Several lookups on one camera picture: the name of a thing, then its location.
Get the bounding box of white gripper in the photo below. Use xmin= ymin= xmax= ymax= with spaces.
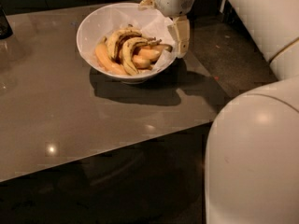
xmin=138 ymin=0 xmax=195 ymax=58

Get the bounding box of spotted yellow banana front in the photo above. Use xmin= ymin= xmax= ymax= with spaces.
xmin=121 ymin=37 xmax=161 ymax=76

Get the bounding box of spotted yellow banana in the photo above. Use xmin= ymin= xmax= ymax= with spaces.
xmin=107 ymin=27 xmax=142 ymax=60
xmin=121 ymin=37 xmax=161 ymax=76

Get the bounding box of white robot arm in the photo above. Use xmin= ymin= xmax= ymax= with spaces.
xmin=205 ymin=0 xmax=299 ymax=224

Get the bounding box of orange banana far right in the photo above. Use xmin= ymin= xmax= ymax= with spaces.
xmin=151 ymin=44 xmax=173 ymax=52

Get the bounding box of orange banana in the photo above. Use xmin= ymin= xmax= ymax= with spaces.
xmin=137 ymin=49 xmax=161 ymax=62
xmin=133 ymin=55 xmax=150 ymax=69
xmin=94 ymin=36 xmax=126 ymax=75
xmin=151 ymin=44 xmax=173 ymax=52

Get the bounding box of orange banana upper right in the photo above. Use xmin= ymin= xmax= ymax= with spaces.
xmin=137 ymin=49 xmax=161 ymax=62

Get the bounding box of orange banana middle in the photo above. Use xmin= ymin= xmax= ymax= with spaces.
xmin=133 ymin=55 xmax=150 ymax=69

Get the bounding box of spotted yellow banana back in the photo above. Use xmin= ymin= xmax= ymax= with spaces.
xmin=107 ymin=27 xmax=142 ymax=60

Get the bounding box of white paper bowl liner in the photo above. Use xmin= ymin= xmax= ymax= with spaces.
xmin=81 ymin=6 xmax=177 ymax=77

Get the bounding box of white ceramic bowl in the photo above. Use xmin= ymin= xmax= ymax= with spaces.
xmin=76 ymin=2 xmax=182 ymax=85

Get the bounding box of orange banana left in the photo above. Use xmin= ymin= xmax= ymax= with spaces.
xmin=94 ymin=36 xmax=126 ymax=75

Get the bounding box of dark object table corner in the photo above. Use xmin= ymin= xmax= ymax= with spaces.
xmin=0 ymin=5 xmax=13 ymax=39

